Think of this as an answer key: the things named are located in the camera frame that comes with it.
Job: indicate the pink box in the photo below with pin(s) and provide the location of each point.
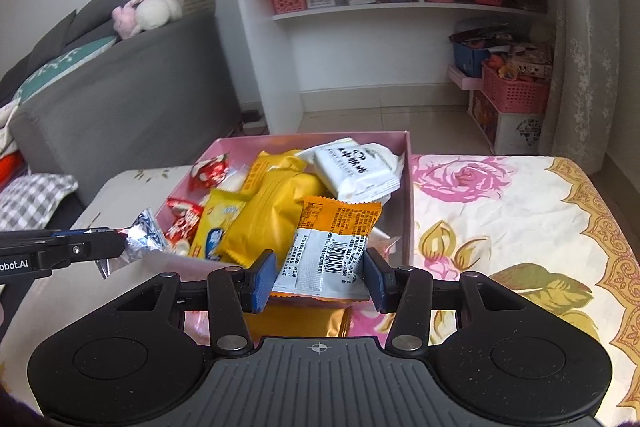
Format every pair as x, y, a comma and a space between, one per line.
410, 187

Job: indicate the pink tray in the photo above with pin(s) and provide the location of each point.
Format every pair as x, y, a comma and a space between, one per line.
462, 81

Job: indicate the orange white snack packet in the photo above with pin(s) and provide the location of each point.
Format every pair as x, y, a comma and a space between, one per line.
330, 237

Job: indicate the red cloth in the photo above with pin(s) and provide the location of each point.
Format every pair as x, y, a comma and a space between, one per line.
10, 169

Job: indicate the red white candy packet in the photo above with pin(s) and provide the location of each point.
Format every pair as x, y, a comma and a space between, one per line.
182, 222
210, 171

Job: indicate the white printed storage box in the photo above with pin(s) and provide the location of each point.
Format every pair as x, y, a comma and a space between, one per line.
505, 124

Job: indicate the white shelf desk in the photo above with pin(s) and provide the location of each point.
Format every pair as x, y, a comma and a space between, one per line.
270, 72

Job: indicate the blue white foil packet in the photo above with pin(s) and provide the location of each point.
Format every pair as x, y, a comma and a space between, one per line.
145, 232

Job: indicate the blue storage box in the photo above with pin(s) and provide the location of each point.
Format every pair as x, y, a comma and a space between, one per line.
470, 57

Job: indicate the yellow blue chip packet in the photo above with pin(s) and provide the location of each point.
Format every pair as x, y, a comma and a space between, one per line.
217, 227

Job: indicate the small pink perforated basket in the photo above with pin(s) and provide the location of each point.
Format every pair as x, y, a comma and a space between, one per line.
288, 1

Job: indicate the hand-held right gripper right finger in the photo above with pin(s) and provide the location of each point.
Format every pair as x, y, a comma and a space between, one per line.
377, 279

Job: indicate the large pink basket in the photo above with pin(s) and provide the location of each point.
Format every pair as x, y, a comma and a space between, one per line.
515, 93

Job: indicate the large yellow snack packet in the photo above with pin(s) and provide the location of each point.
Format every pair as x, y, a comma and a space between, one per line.
270, 212

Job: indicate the teal cushion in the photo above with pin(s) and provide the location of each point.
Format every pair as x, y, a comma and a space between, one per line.
60, 67

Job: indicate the pink white plush toy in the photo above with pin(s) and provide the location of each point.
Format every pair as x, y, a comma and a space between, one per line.
150, 12

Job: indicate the floral bedsheet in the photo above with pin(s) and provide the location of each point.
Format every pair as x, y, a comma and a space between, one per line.
500, 217

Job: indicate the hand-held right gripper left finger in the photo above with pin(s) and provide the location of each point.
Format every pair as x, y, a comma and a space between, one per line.
262, 279

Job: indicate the lace curtain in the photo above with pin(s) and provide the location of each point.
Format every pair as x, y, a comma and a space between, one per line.
585, 57

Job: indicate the grey sofa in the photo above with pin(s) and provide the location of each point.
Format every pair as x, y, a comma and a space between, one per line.
125, 92

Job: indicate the gold foil snack packet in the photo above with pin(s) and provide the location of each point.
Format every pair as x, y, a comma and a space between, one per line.
300, 322

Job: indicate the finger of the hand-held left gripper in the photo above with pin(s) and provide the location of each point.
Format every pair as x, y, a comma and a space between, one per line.
60, 233
85, 249

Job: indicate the grey checked pillow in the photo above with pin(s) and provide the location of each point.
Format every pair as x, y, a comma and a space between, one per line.
32, 202

